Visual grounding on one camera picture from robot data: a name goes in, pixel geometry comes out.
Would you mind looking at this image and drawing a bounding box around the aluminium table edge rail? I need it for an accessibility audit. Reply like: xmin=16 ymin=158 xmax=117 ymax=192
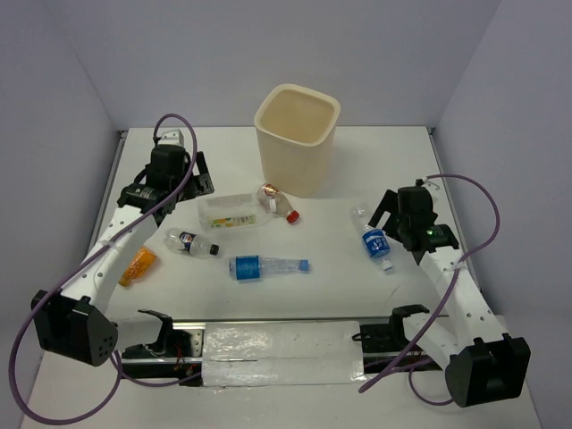
xmin=88 ymin=130 xmax=128 ymax=250

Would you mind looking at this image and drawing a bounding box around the red cap clear bottle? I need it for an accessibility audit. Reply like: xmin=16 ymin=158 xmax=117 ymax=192
xmin=257 ymin=183 xmax=299 ymax=224

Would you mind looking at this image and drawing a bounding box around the blue label water bottle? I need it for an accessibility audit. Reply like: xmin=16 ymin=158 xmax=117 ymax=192
xmin=350 ymin=204 xmax=393 ymax=273

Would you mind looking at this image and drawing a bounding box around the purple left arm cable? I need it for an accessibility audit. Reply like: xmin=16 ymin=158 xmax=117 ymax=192
xmin=8 ymin=113 xmax=206 ymax=425

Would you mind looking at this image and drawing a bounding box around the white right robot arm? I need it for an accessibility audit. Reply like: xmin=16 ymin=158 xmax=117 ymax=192
xmin=369 ymin=184 xmax=531 ymax=408

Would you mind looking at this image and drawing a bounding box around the beige plastic bin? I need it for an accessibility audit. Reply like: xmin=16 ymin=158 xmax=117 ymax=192
xmin=254 ymin=83 xmax=341 ymax=197

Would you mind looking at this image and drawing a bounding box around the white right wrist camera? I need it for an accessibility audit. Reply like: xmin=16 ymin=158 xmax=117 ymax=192
xmin=415 ymin=177 xmax=441 ymax=194

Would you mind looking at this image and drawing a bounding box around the pepsi label clear bottle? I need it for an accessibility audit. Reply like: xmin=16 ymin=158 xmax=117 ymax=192
xmin=164 ymin=228 xmax=220 ymax=258

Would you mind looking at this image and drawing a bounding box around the orange juice bottle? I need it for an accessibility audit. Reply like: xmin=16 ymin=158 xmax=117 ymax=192
xmin=118 ymin=247 xmax=157 ymax=287

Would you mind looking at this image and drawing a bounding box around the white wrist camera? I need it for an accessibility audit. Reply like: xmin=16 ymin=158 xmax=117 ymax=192
xmin=157 ymin=129 xmax=184 ymax=147
xmin=415 ymin=177 xmax=441 ymax=194

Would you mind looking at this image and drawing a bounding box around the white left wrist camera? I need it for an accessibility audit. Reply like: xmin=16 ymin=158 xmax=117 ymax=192
xmin=157 ymin=129 xmax=184 ymax=147

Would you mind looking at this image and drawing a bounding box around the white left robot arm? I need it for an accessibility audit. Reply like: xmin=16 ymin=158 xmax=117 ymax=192
xmin=31 ymin=144 xmax=214 ymax=366

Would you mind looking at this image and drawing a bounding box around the white foil cover sheet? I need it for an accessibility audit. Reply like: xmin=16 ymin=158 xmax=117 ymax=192
xmin=201 ymin=321 xmax=366 ymax=387

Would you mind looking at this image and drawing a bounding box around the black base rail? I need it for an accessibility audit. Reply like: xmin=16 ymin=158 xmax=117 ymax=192
xmin=116 ymin=304 xmax=448 ymax=386

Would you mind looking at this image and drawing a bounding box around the blue cap clear bottle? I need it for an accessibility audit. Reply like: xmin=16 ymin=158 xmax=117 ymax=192
xmin=228 ymin=256 xmax=311 ymax=282

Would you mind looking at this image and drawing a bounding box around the square clear juice bottle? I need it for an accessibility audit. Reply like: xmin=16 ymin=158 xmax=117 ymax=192
xmin=198 ymin=193 xmax=273 ymax=231

